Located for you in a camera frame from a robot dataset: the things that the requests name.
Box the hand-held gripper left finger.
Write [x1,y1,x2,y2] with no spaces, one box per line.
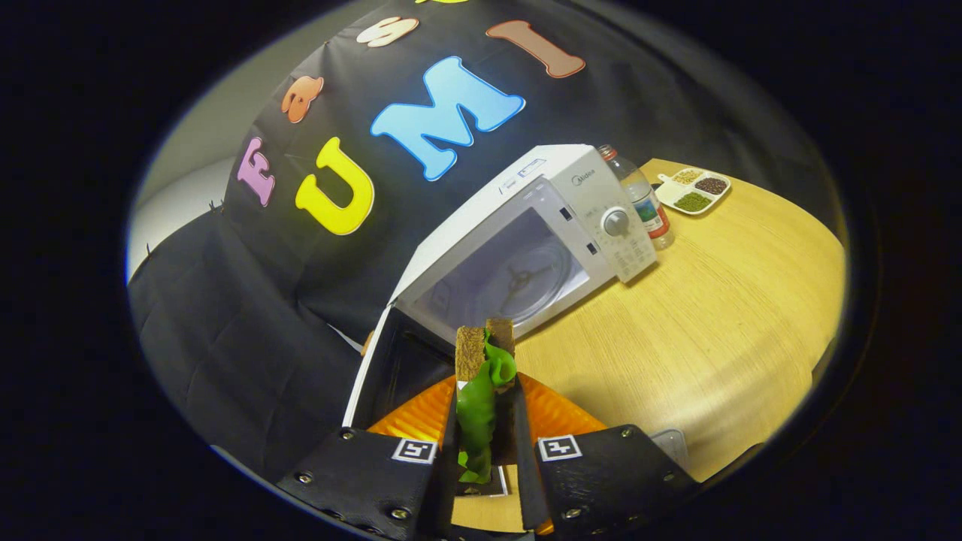
[275,374,461,541]

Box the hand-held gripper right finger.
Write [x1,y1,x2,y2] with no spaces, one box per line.
[511,371,701,537]

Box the toy sandwich with lettuce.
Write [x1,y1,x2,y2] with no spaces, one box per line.
[453,318,519,485]

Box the white microwave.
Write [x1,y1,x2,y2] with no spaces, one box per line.
[342,144,660,431]

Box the clear plastic tray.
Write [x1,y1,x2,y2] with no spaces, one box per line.
[650,428,690,470]

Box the clear plastic water bottle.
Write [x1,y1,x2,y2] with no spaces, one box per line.
[598,144,675,251]

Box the white divided bean dish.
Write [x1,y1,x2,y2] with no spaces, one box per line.
[655,167,732,216]

